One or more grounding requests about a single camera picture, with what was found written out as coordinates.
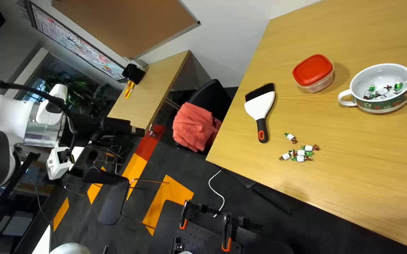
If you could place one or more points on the single candy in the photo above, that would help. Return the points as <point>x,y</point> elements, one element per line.
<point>292,138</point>

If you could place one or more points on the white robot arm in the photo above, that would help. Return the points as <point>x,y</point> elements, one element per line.
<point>16,116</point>

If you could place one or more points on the white green mug cup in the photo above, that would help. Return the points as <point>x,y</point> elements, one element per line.
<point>378,75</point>

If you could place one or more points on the candies inside mug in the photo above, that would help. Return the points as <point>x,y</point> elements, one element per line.
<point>382,92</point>

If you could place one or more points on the red cloth on chair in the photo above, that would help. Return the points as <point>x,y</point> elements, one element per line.
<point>194,128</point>

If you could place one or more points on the black office chair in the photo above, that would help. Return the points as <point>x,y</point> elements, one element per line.
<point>214,98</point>

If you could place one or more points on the white black orange scraper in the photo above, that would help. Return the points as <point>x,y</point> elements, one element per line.
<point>258,105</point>

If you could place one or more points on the small wooden side desk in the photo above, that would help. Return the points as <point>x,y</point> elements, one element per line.
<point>147,98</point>

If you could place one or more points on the black box on desk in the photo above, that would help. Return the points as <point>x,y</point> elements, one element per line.
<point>133,74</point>

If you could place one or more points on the black orange clamp stand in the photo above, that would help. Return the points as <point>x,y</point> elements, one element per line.
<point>204,231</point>

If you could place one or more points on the brown cork board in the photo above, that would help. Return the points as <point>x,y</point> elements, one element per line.
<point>131,27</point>

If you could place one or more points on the red lid plastic container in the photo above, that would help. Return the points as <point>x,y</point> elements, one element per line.
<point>314,74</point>

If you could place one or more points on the whiteboard with writing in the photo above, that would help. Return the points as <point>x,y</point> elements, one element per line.
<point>61,35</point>

